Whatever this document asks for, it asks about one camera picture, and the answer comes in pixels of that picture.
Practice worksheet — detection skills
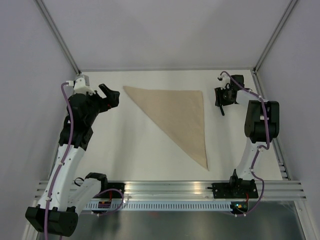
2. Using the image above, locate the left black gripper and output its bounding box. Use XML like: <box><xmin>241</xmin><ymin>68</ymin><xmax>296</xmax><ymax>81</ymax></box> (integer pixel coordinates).
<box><xmin>83</xmin><ymin>84</ymin><xmax>120</xmax><ymax>126</ymax></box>

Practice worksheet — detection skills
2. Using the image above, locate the gold knife black handle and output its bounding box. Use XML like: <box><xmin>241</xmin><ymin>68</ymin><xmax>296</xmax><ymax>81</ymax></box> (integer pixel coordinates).
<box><xmin>219</xmin><ymin>106</ymin><xmax>225</xmax><ymax>116</ymax></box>

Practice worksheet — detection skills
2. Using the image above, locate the beige cloth napkin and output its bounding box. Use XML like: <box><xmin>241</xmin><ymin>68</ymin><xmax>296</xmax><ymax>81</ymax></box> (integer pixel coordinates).
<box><xmin>123</xmin><ymin>86</ymin><xmax>209</xmax><ymax>170</ymax></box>

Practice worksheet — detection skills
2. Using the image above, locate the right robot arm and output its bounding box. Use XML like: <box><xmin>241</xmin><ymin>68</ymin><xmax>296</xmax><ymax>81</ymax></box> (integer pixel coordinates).
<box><xmin>214</xmin><ymin>71</ymin><xmax>280</xmax><ymax>198</ymax></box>

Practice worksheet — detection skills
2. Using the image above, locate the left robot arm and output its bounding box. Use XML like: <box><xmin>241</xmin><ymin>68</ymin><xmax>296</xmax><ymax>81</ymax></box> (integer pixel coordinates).
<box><xmin>25</xmin><ymin>84</ymin><xmax>124</xmax><ymax>240</ymax></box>

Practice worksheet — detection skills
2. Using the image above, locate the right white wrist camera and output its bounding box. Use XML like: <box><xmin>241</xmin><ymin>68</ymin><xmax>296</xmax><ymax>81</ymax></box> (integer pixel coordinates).
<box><xmin>217</xmin><ymin>73</ymin><xmax>231</xmax><ymax>89</ymax></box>

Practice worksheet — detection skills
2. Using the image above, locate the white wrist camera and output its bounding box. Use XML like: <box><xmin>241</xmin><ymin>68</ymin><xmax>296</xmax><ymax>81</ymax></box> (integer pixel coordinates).
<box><xmin>65</xmin><ymin>75</ymin><xmax>95</xmax><ymax>95</ymax></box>
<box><xmin>217</xmin><ymin>73</ymin><xmax>231</xmax><ymax>89</ymax></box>

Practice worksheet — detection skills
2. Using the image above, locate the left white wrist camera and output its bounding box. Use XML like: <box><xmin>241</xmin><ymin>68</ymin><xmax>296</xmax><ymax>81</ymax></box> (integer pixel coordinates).
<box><xmin>65</xmin><ymin>75</ymin><xmax>95</xmax><ymax>95</ymax></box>

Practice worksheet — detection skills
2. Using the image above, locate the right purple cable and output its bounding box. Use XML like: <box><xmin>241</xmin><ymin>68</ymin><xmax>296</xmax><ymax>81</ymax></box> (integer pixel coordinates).
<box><xmin>219</xmin><ymin>71</ymin><xmax>272</xmax><ymax>218</ymax></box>

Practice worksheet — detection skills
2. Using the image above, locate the purple cable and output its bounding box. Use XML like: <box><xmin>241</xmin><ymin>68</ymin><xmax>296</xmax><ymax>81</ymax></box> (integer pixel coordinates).
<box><xmin>219</xmin><ymin>71</ymin><xmax>272</xmax><ymax>218</ymax></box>
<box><xmin>42</xmin><ymin>81</ymin><xmax>76</xmax><ymax>240</ymax></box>

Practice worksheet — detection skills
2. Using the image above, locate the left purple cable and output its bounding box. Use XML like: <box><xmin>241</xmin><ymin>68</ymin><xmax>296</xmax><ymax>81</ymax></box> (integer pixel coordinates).
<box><xmin>42</xmin><ymin>81</ymin><xmax>76</xmax><ymax>240</ymax></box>

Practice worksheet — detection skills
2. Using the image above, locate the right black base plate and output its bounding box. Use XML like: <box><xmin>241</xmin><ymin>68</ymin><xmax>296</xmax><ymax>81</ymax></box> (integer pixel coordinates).
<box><xmin>207</xmin><ymin>180</ymin><xmax>259</xmax><ymax>199</ymax></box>

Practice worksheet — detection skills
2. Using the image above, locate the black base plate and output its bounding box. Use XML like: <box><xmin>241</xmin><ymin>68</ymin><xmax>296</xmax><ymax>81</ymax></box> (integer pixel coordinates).
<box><xmin>100</xmin><ymin>182</ymin><xmax>125</xmax><ymax>200</ymax></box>
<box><xmin>207</xmin><ymin>180</ymin><xmax>259</xmax><ymax>199</ymax></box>

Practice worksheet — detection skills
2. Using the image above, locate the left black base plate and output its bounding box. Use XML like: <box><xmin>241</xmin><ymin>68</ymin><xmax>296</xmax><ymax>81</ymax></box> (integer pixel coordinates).
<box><xmin>100</xmin><ymin>182</ymin><xmax>125</xmax><ymax>200</ymax></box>

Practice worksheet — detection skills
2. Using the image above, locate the left aluminium frame post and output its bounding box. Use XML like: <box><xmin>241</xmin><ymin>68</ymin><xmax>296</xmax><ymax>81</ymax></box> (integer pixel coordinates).
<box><xmin>33</xmin><ymin>0</ymin><xmax>81</xmax><ymax>76</ymax></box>

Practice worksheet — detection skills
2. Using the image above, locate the aluminium frame post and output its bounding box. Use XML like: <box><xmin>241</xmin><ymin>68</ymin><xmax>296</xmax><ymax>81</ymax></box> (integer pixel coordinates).
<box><xmin>252</xmin><ymin>0</ymin><xmax>300</xmax><ymax>74</ymax></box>
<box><xmin>33</xmin><ymin>0</ymin><xmax>81</xmax><ymax>76</ymax></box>

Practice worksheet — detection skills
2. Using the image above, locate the aluminium mounting rail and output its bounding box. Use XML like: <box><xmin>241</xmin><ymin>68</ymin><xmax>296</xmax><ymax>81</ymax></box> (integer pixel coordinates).
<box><xmin>33</xmin><ymin>180</ymin><xmax>307</xmax><ymax>201</ymax></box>

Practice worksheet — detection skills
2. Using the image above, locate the white slotted cable duct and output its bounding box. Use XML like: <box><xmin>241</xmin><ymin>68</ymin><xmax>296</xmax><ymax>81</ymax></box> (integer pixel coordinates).
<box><xmin>83</xmin><ymin>201</ymin><xmax>232</xmax><ymax>212</ymax></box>

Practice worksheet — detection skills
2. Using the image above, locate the right aluminium frame post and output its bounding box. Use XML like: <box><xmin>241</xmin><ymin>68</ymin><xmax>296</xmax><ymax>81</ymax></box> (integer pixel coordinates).
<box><xmin>252</xmin><ymin>0</ymin><xmax>300</xmax><ymax>74</ymax></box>

